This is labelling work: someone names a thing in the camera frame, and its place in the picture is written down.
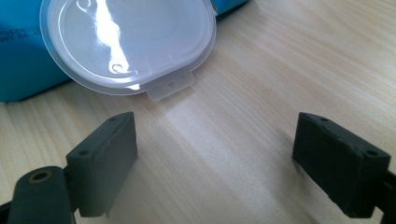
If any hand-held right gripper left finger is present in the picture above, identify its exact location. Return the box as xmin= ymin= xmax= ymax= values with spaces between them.
xmin=64 ymin=111 xmax=138 ymax=218

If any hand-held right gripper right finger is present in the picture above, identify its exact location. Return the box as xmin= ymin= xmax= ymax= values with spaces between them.
xmin=291 ymin=111 xmax=392 ymax=219

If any blue wet wipes pack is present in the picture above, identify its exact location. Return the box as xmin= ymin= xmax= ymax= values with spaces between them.
xmin=0 ymin=0 xmax=250 ymax=103

